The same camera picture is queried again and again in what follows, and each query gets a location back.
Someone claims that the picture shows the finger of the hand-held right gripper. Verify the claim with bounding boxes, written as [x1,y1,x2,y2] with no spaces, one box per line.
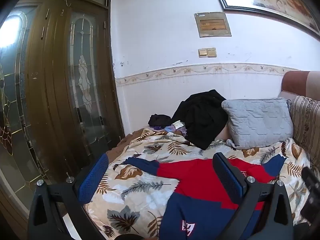
[301,166,320,227]

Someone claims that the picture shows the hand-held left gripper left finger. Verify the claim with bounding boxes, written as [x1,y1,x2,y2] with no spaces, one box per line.
[27,152,113,240]

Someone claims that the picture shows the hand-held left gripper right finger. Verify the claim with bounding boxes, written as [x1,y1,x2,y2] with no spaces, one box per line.
[212,152,294,240]

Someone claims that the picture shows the red and blue sweater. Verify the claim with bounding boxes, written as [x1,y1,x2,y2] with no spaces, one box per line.
[124,152,288,240]

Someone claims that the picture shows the leaf print blanket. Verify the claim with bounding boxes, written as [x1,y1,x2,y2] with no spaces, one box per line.
[85,127,312,240]

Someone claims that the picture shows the grey quilted pillow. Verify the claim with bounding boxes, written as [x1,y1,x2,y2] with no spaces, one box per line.
[221,97,293,148]

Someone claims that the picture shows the black garment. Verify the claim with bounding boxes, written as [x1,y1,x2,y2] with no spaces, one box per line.
[171,89,228,150]

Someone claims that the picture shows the striped floral sofa cushion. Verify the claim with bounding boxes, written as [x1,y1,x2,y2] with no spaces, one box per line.
[290,95,320,165]

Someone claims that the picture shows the wooden stained glass door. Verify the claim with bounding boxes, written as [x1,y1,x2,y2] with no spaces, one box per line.
[0,4,48,220]
[25,4,125,180]

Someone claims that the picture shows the small black cloth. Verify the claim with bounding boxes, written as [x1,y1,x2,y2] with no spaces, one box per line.
[148,114,172,127]

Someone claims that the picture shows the metal wall panel box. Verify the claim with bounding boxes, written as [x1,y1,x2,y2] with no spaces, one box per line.
[194,12,232,38]

